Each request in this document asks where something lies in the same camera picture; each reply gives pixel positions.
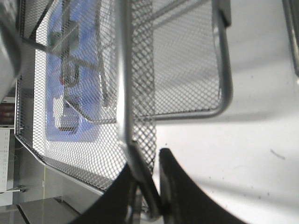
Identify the silver top mesh tray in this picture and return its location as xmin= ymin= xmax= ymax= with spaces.
xmin=15 ymin=0 xmax=125 ymax=191

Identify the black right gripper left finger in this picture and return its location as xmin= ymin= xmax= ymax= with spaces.
xmin=71 ymin=164 xmax=140 ymax=224

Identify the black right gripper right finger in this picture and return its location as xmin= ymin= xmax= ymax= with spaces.
xmin=159 ymin=148 xmax=245 ymax=224

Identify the green and beige switch block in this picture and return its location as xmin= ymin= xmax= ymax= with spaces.
xmin=48 ymin=21 xmax=79 ymax=54

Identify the grey metal rack frame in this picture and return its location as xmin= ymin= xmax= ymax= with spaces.
xmin=282 ymin=0 xmax=299 ymax=76

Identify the blue plastic tray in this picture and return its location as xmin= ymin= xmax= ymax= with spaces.
xmin=45 ymin=0 xmax=116 ymax=142

